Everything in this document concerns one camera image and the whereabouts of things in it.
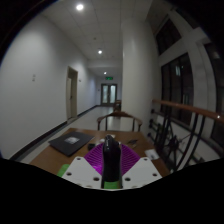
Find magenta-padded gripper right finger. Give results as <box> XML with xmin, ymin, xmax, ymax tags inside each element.
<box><xmin>119</xmin><ymin>143</ymin><xmax>163</xmax><ymax>190</ymax></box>

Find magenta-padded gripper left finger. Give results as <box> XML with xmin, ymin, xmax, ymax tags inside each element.
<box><xmin>61</xmin><ymin>142</ymin><xmax>105</xmax><ymax>190</ymax></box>

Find black computer mouse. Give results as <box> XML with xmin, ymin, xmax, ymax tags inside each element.
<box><xmin>101</xmin><ymin>134</ymin><xmax>123</xmax><ymax>190</ymax></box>

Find white paper card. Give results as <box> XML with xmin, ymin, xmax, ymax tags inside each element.
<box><xmin>144</xmin><ymin>148</ymin><xmax>161</xmax><ymax>161</ymax></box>

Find dark grey closed laptop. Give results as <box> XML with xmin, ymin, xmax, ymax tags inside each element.
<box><xmin>48</xmin><ymin>130</ymin><xmax>96</xmax><ymax>158</ymax></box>

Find wooden armchair with curved back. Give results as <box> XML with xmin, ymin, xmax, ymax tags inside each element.
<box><xmin>96</xmin><ymin>110</ymin><xmax>144</xmax><ymax>133</ymax></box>

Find wooden handrail with metal balusters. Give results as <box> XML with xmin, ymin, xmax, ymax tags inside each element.
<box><xmin>147</xmin><ymin>98</ymin><xmax>224</xmax><ymax>174</ymax></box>

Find beige hallway door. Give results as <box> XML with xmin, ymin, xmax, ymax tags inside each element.
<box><xmin>65</xmin><ymin>65</ymin><xmax>80</xmax><ymax>122</ymax></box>

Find glass double door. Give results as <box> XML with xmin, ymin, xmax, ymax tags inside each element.
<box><xmin>100</xmin><ymin>83</ymin><xmax>119</xmax><ymax>107</ymax></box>

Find round ceiling lights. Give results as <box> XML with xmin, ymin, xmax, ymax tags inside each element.
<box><xmin>75</xmin><ymin>2</ymin><xmax>109</xmax><ymax>76</ymax></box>

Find dark framed window wall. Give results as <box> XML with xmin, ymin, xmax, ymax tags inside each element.
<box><xmin>154</xmin><ymin>18</ymin><xmax>224</xmax><ymax>148</ymax></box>

